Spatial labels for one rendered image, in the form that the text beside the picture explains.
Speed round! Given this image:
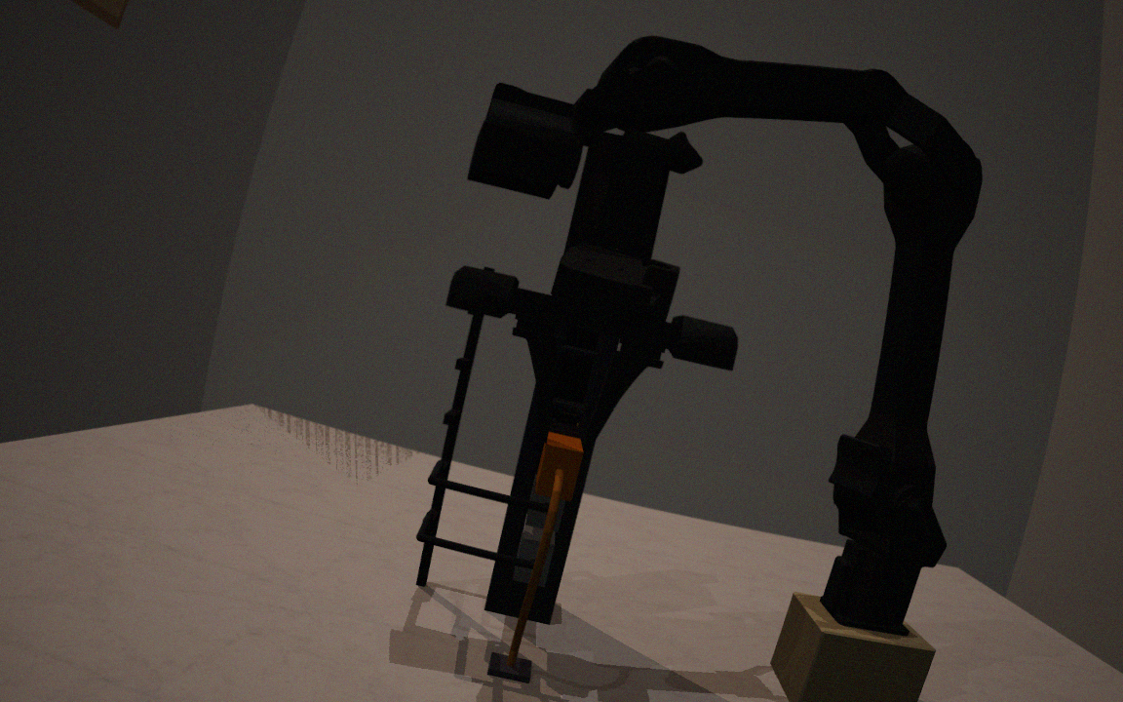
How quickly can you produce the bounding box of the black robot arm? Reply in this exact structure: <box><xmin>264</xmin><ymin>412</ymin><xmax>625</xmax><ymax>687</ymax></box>
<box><xmin>468</xmin><ymin>35</ymin><xmax>983</xmax><ymax>636</ymax></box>

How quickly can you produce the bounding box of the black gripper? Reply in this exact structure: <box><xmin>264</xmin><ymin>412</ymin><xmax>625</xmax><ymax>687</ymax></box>
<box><xmin>446</xmin><ymin>206</ymin><xmax>738</xmax><ymax>452</ymax></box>

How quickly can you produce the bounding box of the orange power plug with cord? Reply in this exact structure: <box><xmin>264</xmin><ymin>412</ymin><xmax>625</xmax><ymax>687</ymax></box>
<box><xmin>506</xmin><ymin>418</ymin><xmax>584</xmax><ymax>667</ymax></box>

